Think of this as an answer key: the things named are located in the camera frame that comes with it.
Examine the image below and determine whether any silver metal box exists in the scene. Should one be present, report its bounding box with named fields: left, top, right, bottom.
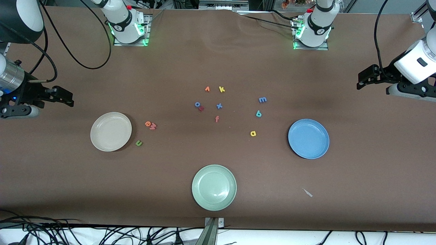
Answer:
left=199, top=0, right=250, bottom=11

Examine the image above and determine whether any black cable tangle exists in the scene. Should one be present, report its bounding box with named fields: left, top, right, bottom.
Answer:
left=0, top=209, right=205, bottom=245

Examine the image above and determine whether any brown table cover sheet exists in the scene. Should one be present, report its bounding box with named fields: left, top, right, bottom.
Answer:
left=0, top=5, right=436, bottom=232

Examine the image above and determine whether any beige round plate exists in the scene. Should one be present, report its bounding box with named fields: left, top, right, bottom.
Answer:
left=90, top=112, right=133, bottom=152

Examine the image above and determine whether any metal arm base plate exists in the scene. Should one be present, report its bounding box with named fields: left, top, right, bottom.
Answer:
left=113, top=14, right=152, bottom=47
left=292, top=18, right=329, bottom=51

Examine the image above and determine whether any blue round plate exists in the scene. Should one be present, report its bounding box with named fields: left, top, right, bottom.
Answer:
left=288, top=118, right=330, bottom=160

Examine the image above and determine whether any aluminium camera post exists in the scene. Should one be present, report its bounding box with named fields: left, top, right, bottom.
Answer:
left=204, top=217, right=225, bottom=245

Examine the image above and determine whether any aluminium frame strut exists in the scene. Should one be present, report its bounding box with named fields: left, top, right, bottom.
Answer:
left=410, top=0, right=430, bottom=23

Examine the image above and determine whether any pale green round plate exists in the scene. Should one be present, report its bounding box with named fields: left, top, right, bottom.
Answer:
left=191, top=164, right=237, bottom=212

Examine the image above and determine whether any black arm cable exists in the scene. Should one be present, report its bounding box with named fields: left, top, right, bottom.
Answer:
left=374, top=0, right=391, bottom=80
left=0, top=0, right=113, bottom=84

